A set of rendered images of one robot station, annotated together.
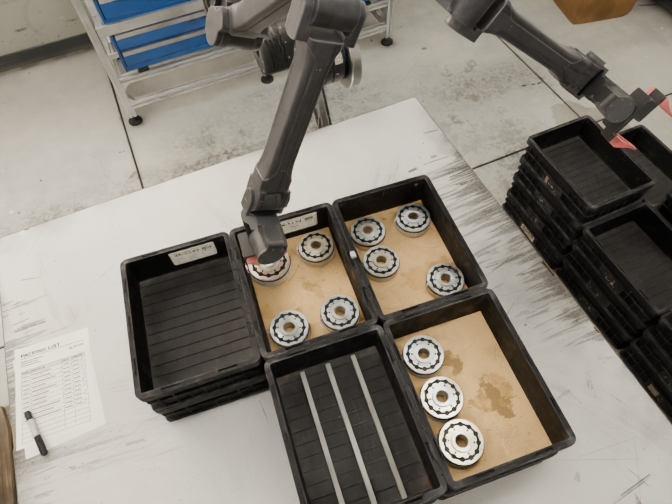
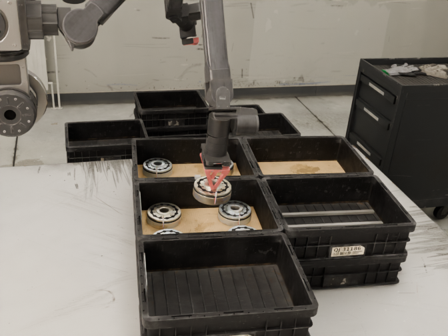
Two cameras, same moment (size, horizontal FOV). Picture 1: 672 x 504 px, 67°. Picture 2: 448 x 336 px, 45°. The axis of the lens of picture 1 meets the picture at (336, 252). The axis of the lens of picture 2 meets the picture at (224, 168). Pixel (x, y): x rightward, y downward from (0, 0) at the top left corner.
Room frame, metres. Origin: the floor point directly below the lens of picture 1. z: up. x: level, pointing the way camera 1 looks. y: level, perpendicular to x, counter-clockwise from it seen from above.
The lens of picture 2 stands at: (0.55, 1.43, 1.78)
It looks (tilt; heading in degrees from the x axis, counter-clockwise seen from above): 29 degrees down; 273
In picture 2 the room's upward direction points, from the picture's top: 5 degrees clockwise
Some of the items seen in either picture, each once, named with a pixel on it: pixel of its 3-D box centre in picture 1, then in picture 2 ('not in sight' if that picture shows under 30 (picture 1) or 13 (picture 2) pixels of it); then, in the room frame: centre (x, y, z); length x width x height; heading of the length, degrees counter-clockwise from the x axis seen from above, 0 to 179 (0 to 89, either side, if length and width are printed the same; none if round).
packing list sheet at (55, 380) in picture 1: (54, 387); not in sight; (0.48, 0.81, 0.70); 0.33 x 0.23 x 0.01; 20
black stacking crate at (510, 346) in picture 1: (468, 386); (303, 170); (0.36, -0.29, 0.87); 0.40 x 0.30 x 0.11; 15
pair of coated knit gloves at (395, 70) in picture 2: not in sight; (401, 69); (-0.25, -1.59, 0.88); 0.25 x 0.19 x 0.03; 20
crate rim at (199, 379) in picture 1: (187, 309); (222, 275); (0.59, 0.39, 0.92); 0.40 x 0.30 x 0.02; 15
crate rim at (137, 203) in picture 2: (299, 275); (205, 207); (0.66, 0.10, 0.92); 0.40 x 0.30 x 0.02; 15
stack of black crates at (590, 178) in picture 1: (569, 195); (107, 171); (1.28, -0.99, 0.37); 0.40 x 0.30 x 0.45; 20
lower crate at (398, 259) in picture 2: not in sight; (326, 245); (0.28, 0.00, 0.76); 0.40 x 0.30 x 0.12; 15
